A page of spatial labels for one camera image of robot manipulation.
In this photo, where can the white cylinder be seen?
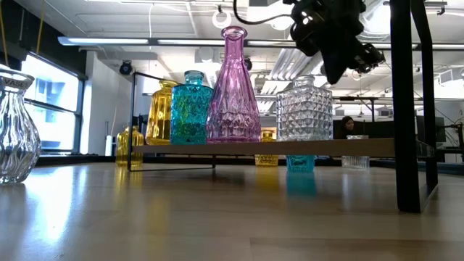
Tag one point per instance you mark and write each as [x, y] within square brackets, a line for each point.
[108, 145]

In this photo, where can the tall pink glass vase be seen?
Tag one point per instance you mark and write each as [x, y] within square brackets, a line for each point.
[233, 108]

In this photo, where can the small yellow glass bottle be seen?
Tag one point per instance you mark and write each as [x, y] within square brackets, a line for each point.
[129, 141]

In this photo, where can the person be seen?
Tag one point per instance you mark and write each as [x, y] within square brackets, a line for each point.
[346, 125]

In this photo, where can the black monitor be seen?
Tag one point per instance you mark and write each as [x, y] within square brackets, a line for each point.
[441, 128]

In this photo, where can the black round ceiling camera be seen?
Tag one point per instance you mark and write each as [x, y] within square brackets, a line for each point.
[125, 69]
[248, 64]

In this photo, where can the squat yellow glass vase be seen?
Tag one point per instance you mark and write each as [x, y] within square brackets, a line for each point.
[266, 160]

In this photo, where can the tall teal glass bottle vase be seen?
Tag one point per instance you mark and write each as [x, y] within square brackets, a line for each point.
[190, 112]

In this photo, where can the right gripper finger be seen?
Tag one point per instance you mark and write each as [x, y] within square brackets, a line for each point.
[335, 69]

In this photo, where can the tall yellow ribbed glass vase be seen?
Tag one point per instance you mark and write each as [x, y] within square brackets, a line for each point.
[159, 116]

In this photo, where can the black partition screen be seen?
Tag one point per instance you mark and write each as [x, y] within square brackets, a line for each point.
[377, 128]

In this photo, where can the wooden shelf with black legs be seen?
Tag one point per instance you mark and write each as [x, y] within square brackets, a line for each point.
[290, 148]

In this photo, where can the round clear ribbed glass vase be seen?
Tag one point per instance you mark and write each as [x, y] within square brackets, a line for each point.
[18, 137]

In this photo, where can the large window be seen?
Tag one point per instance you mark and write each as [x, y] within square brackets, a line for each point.
[50, 108]

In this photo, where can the black aluminium table frame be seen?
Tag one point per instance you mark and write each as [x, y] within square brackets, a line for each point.
[90, 160]

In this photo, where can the black track spotlight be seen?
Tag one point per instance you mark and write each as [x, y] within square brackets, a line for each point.
[373, 59]

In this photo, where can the square clear diamond-cut vase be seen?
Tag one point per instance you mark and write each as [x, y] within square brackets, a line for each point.
[304, 108]

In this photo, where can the small teal glass vase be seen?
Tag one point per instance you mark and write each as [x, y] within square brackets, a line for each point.
[301, 164]

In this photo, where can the long linear ceiling light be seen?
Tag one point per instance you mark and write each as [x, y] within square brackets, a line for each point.
[98, 41]

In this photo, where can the small clear glass vase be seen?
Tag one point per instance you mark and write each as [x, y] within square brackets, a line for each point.
[355, 163]

